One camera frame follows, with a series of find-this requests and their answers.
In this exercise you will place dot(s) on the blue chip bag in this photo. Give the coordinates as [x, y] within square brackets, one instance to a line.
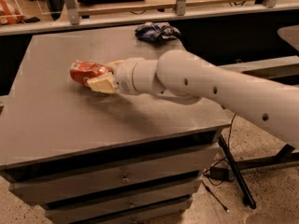
[156, 33]

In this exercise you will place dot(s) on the bottom grey drawer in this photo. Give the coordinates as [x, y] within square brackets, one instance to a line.
[140, 214]

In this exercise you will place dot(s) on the red coke can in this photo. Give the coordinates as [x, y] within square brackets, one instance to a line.
[82, 71]

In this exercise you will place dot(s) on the black power adapter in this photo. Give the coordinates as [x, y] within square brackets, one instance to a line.
[219, 173]

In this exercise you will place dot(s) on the top grey drawer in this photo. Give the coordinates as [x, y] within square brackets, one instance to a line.
[80, 182]

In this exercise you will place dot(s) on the orange object on shelf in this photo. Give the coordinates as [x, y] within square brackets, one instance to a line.
[9, 14]

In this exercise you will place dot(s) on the grey drawer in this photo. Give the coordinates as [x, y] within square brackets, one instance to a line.
[128, 198]
[140, 214]
[80, 182]

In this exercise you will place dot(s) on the black metal stand leg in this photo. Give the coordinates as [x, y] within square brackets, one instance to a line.
[286, 155]

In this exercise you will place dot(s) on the grey drawer cabinet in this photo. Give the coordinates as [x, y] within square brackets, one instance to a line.
[51, 124]

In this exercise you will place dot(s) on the middle grey drawer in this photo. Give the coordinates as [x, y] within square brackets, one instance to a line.
[128, 198]

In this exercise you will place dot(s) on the grey metal railing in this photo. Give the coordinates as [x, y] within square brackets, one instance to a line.
[76, 15]

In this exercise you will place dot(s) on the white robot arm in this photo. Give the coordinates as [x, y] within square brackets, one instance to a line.
[182, 76]

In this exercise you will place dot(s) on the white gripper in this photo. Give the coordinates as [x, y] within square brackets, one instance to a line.
[123, 75]

